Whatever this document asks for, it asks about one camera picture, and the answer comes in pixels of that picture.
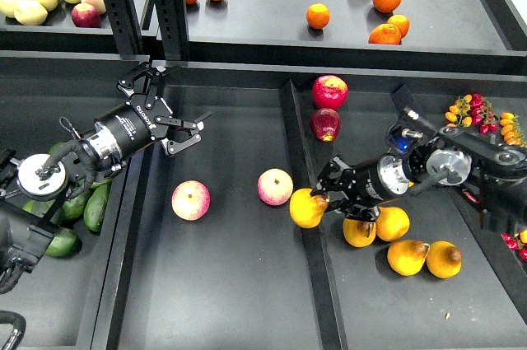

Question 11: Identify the black upper left shelf tray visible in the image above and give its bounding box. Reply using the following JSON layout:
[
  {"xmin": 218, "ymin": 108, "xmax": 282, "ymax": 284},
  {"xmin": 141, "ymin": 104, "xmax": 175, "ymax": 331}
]
[{"xmin": 0, "ymin": 0, "xmax": 154, "ymax": 57}]

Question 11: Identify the yellow apple far left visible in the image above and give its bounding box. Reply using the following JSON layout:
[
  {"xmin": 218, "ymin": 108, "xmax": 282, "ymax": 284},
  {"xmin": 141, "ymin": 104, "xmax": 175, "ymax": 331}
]
[{"xmin": 0, "ymin": 0, "xmax": 23, "ymax": 19}]

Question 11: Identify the red cherry tomato vine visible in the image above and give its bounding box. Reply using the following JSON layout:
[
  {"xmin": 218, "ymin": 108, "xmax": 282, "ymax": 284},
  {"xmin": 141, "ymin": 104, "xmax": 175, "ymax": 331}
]
[{"xmin": 470, "ymin": 93, "xmax": 498, "ymax": 135}]

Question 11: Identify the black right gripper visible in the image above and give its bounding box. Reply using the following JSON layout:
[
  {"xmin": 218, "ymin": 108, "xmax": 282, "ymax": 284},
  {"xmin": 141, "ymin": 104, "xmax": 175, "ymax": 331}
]
[{"xmin": 310, "ymin": 155, "xmax": 408, "ymax": 222}]

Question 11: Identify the black centre tray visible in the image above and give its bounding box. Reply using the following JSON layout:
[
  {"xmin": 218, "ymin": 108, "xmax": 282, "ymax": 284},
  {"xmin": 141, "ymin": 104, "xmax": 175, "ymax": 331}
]
[{"xmin": 95, "ymin": 63, "xmax": 526, "ymax": 349}]

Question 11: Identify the orange cherry tomato vine left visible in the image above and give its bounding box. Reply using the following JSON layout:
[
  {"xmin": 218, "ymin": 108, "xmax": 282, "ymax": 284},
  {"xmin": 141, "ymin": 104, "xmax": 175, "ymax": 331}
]
[{"xmin": 444, "ymin": 95, "xmax": 473, "ymax": 128}]

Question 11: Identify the orange on shelf centre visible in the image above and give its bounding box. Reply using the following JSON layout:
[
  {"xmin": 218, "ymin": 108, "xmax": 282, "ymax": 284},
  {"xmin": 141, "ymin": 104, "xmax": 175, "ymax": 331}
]
[{"xmin": 305, "ymin": 3, "xmax": 331, "ymax": 30}]

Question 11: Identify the black perforated post left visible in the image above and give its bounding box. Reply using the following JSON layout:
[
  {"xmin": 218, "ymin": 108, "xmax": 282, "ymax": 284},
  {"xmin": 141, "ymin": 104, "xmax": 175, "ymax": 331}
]
[{"xmin": 104, "ymin": 0, "xmax": 143, "ymax": 56}]

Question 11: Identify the bright red apple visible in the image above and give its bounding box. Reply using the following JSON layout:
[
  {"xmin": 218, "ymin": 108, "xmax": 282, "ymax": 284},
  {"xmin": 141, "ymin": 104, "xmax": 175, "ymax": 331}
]
[{"xmin": 311, "ymin": 75, "xmax": 348, "ymax": 110}]

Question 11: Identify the green avocado centre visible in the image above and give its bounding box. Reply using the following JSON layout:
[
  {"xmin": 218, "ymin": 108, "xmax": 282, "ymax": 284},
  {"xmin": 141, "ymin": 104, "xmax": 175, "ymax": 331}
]
[{"xmin": 62, "ymin": 191, "xmax": 91, "ymax": 223}]

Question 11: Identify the pink apple centre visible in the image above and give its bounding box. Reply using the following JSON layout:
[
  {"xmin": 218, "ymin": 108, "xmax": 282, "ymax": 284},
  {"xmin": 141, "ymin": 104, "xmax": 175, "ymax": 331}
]
[{"xmin": 257, "ymin": 168, "xmax": 293, "ymax": 206}]

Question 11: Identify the red apple on shelf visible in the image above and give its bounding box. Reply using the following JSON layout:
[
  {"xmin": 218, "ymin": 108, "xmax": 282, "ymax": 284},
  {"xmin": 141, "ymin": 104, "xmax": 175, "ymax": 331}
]
[{"xmin": 71, "ymin": 3, "xmax": 101, "ymax": 28}]

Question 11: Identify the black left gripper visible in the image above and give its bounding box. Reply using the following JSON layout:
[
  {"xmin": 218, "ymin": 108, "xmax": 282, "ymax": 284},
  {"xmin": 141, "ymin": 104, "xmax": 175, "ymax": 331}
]
[{"xmin": 93, "ymin": 62, "xmax": 212, "ymax": 159}]

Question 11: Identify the yellow pear middle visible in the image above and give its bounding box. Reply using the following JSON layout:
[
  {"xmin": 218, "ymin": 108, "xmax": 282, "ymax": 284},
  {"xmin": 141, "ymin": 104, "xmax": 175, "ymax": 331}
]
[{"xmin": 376, "ymin": 207, "xmax": 410, "ymax": 242}]

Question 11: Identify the green avocado far left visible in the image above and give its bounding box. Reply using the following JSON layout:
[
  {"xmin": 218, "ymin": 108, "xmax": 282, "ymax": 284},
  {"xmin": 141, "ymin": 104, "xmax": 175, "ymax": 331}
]
[{"xmin": 22, "ymin": 200, "xmax": 54, "ymax": 217}]

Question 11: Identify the green avocado top left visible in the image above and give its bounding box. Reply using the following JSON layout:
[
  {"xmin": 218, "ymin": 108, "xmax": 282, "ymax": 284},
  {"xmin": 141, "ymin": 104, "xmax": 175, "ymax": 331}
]
[{"xmin": 49, "ymin": 142, "xmax": 68, "ymax": 159}]

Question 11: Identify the yellow pear lower right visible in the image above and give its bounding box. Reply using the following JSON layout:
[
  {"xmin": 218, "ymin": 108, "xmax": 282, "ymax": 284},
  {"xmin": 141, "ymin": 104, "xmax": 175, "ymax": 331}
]
[{"xmin": 426, "ymin": 240, "xmax": 463, "ymax": 279}]

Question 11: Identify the yellow pear lower left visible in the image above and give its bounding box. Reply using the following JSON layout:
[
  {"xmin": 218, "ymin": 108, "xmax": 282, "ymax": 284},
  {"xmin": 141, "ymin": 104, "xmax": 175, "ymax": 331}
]
[{"xmin": 387, "ymin": 240, "xmax": 430, "ymax": 277}]

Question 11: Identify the green avocado second row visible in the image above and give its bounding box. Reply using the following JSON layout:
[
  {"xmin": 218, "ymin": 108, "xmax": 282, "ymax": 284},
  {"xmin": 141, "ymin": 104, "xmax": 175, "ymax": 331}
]
[{"xmin": 90, "ymin": 178, "xmax": 113, "ymax": 190}]

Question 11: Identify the yellow apple front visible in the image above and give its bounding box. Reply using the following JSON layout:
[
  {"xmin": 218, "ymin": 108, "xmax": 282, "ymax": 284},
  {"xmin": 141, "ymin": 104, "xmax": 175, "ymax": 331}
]
[{"xmin": 13, "ymin": 0, "xmax": 48, "ymax": 26}]

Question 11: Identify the pink apple left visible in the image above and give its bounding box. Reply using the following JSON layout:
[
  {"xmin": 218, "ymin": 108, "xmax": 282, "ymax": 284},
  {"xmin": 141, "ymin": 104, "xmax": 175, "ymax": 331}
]
[{"xmin": 171, "ymin": 180, "xmax": 211, "ymax": 221}]

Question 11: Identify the black perforated post right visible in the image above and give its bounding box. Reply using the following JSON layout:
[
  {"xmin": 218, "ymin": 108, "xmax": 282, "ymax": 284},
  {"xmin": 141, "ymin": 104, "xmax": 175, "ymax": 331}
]
[{"xmin": 153, "ymin": 0, "xmax": 190, "ymax": 61}]

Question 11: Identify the yellow pear brown end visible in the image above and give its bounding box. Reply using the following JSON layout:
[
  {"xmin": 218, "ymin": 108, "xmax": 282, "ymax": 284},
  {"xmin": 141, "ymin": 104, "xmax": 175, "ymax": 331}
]
[{"xmin": 343, "ymin": 218, "xmax": 376, "ymax": 248}]

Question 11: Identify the black perforated post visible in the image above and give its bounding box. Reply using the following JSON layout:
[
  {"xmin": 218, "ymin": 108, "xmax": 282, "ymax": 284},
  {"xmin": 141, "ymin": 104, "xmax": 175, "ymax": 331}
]
[
  {"xmin": 153, "ymin": 0, "xmax": 190, "ymax": 61},
  {"xmin": 104, "ymin": 0, "xmax": 143, "ymax": 56}
]

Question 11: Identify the green avocado bottom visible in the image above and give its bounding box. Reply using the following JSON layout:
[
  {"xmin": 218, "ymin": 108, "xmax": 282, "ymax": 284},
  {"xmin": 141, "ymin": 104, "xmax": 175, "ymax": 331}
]
[{"xmin": 45, "ymin": 227, "xmax": 80, "ymax": 258}]

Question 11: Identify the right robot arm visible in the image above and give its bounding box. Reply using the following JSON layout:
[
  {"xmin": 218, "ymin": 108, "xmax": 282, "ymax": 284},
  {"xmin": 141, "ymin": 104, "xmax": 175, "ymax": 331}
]
[{"xmin": 310, "ymin": 86, "xmax": 526, "ymax": 234}]

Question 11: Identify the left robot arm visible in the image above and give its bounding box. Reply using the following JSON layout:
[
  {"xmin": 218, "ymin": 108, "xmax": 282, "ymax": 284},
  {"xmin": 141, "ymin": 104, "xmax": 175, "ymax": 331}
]
[{"xmin": 1, "ymin": 62, "xmax": 210, "ymax": 293}]

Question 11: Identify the yellow pear with brown stem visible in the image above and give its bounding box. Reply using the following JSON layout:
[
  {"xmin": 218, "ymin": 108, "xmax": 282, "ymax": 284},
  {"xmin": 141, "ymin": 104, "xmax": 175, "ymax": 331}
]
[{"xmin": 289, "ymin": 188, "xmax": 329, "ymax": 229}]

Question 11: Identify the dark red apple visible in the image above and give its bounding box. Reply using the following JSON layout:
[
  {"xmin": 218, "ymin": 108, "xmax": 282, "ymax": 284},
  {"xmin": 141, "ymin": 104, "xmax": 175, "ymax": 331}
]
[{"xmin": 310, "ymin": 108, "xmax": 341, "ymax": 142}]

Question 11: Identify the black shelf tray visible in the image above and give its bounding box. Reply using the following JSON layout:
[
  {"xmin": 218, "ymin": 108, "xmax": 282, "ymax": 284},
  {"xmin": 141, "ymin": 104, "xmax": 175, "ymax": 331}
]
[
  {"xmin": 0, "ymin": 0, "xmax": 154, "ymax": 57},
  {"xmin": 138, "ymin": 0, "xmax": 526, "ymax": 75}
]

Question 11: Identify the green avocado upright right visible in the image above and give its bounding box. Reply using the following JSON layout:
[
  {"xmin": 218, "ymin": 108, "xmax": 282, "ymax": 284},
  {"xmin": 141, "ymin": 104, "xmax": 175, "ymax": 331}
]
[{"xmin": 83, "ymin": 184, "xmax": 110, "ymax": 232}]

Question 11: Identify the orange front right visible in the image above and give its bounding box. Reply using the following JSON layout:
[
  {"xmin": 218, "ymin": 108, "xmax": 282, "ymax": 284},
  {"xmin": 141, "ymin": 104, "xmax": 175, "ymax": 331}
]
[{"xmin": 368, "ymin": 23, "xmax": 402, "ymax": 45}]

